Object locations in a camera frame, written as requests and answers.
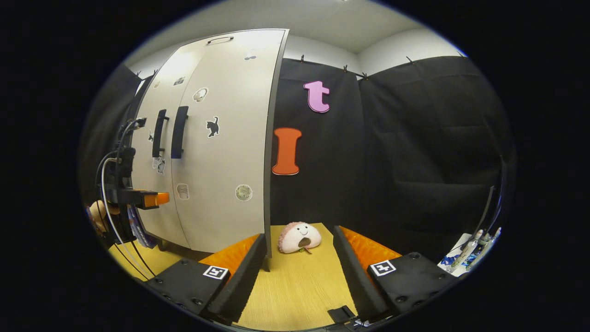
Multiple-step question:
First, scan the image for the pink smiling plush toy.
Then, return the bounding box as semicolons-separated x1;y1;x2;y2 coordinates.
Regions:
278;222;322;254

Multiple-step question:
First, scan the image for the black right door handle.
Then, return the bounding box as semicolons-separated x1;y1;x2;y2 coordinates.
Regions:
171;106;189;159

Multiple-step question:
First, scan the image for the black door handle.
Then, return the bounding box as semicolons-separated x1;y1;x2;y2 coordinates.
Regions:
152;109;170;158
171;106;189;159

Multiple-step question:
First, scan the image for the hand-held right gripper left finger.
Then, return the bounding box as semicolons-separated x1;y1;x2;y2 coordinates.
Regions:
147;233;268;326

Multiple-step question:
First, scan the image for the white cabinet body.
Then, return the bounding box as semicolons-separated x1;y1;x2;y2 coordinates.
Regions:
130;29;290;273

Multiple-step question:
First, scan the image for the black left door handle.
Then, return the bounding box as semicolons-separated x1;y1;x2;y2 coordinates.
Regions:
152;109;170;158

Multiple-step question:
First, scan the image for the white spine book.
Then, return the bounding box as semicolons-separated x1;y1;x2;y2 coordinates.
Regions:
129;207;140;243

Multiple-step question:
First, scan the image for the white blue printed sheet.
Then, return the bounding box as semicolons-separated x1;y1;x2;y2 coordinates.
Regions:
438;233;501;277

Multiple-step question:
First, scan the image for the white cabinet flap door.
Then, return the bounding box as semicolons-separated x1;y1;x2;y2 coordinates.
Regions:
152;29;287;52

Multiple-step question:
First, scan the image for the white cable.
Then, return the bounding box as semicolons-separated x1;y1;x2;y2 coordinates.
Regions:
100;157;155;280

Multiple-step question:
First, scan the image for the black stand pole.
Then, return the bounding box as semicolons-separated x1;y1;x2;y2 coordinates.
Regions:
472;157;507;240

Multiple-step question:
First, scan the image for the grey blue spine book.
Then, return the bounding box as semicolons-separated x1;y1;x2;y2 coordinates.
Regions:
136;210;149;247

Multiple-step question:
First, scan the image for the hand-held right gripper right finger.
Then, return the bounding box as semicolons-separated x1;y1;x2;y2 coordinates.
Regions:
333;225;458;323

